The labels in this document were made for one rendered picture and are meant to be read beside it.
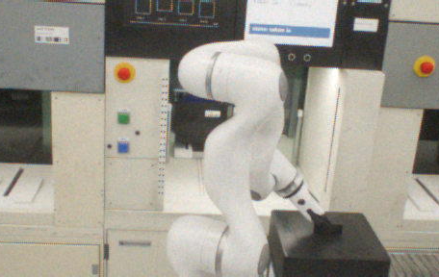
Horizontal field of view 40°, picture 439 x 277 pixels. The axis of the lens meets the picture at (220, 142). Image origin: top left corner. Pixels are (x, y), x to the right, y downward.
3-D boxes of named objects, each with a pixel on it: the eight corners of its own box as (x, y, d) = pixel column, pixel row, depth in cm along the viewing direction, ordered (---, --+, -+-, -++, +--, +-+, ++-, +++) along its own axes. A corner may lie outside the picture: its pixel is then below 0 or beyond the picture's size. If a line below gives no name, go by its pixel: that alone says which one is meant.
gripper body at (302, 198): (303, 184, 161) (329, 212, 164) (296, 169, 170) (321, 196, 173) (281, 201, 162) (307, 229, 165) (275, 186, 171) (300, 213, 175)
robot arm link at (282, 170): (287, 189, 159) (300, 165, 165) (255, 155, 155) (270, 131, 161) (266, 195, 166) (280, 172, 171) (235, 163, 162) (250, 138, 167)
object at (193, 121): (170, 151, 257) (173, 78, 246) (170, 135, 276) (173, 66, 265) (228, 153, 259) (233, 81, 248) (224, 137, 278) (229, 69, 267)
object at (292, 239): (279, 290, 160) (284, 247, 156) (266, 237, 188) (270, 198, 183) (389, 294, 162) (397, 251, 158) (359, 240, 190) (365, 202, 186)
